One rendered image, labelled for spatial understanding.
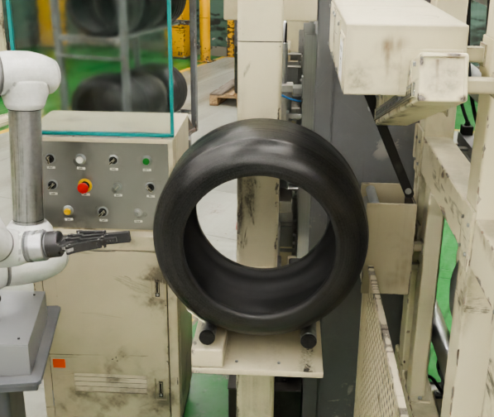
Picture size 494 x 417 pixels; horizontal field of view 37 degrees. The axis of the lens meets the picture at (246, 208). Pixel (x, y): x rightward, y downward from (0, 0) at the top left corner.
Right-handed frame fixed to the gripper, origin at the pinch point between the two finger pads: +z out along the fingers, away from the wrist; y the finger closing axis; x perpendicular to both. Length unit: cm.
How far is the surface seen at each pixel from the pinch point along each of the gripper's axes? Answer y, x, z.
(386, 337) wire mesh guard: -25, 25, 70
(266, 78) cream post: 26, -35, 45
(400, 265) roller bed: 19, 26, 79
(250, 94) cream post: 26, -30, 40
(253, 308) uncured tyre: 5.2, 28.7, 34.3
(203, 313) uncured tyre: -11.9, 19.8, 22.8
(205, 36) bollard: 960, 65, -91
